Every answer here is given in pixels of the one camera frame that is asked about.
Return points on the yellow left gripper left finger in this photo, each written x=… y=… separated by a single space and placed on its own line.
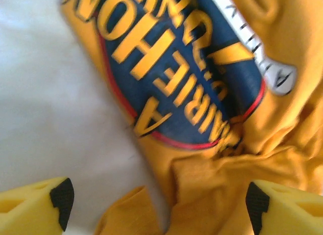
x=27 y=209

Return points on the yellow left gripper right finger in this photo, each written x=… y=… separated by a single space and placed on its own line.
x=290 y=212

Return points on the yellow printed t-shirt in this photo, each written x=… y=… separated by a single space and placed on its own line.
x=282 y=134

